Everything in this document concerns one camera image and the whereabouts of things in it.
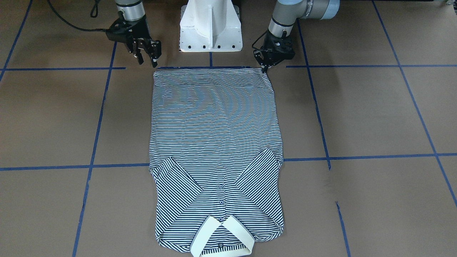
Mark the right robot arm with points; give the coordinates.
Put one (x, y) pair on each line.
(131, 10)

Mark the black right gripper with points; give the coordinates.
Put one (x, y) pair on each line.
(140, 31)

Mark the navy white striped polo shirt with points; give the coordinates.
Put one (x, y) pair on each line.
(215, 155)

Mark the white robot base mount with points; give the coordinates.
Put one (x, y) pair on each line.
(210, 26)

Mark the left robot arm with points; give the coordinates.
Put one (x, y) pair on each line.
(286, 12)

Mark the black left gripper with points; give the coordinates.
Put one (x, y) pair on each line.
(287, 49)

